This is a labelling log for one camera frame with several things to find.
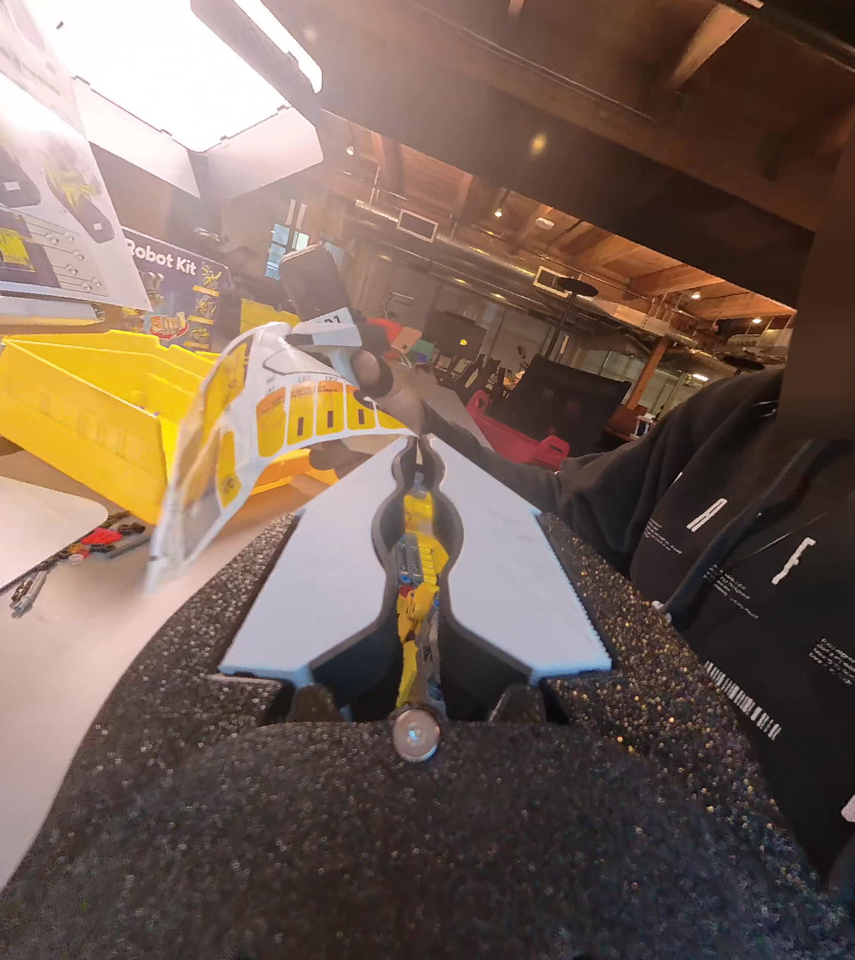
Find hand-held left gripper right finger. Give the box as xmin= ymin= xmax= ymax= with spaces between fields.
xmin=426 ymin=435 xmax=615 ymax=682

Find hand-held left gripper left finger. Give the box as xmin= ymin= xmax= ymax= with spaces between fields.
xmin=217 ymin=435 xmax=417 ymax=685

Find yellow tracked brick vehicle model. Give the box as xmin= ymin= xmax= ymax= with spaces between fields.
xmin=393 ymin=483 xmax=450 ymax=710

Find sticker sheet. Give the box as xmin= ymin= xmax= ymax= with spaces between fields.
xmin=146 ymin=322 xmax=425 ymax=590

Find person's right forearm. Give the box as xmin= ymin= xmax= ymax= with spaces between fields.
xmin=421 ymin=401 xmax=654 ymax=579

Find person's right hand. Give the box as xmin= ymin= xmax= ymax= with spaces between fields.
xmin=348 ymin=347 xmax=430 ymax=438

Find dark printed cardboard box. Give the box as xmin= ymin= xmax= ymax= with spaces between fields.
xmin=118 ymin=227 xmax=241 ymax=352

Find red plastic crate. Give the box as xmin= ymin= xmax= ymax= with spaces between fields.
xmin=465 ymin=388 xmax=571 ymax=471

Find scattered small brick parts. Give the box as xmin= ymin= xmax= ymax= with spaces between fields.
xmin=0 ymin=512 xmax=153 ymax=620

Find bright overhead light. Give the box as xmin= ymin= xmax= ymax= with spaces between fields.
xmin=22 ymin=0 xmax=325 ymax=202

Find large yellow storage bin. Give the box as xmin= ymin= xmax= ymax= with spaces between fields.
xmin=0 ymin=333 xmax=339 ymax=526

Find instruction booklet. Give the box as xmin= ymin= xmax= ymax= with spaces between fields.
xmin=0 ymin=0 xmax=153 ymax=312

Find book stand with white base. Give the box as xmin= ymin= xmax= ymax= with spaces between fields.
xmin=0 ymin=288 xmax=129 ymax=625

